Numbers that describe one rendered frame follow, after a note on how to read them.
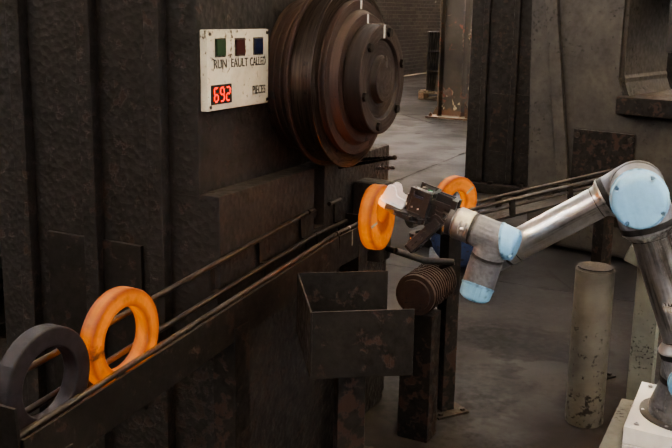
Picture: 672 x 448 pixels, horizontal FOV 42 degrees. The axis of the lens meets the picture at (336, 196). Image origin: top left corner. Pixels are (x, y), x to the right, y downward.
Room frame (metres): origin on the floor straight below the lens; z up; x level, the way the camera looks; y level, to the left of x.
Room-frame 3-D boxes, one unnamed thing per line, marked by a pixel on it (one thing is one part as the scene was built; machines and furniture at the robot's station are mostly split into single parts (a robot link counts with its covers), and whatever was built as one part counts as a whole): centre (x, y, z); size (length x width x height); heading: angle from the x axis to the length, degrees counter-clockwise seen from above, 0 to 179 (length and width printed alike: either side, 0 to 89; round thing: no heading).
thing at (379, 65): (2.29, -0.10, 1.11); 0.28 x 0.06 x 0.28; 153
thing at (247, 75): (2.08, 0.24, 1.15); 0.26 x 0.02 x 0.18; 153
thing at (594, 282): (2.65, -0.81, 0.26); 0.12 x 0.12 x 0.52
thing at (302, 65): (2.34, -0.01, 1.11); 0.47 x 0.06 x 0.47; 153
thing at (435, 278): (2.57, -0.28, 0.27); 0.22 x 0.13 x 0.53; 153
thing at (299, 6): (2.37, 0.06, 1.12); 0.47 x 0.10 x 0.47; 153
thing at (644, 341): (2.61, -0.97, 0.31); 0.24 x 0.16 x 0.62; 153
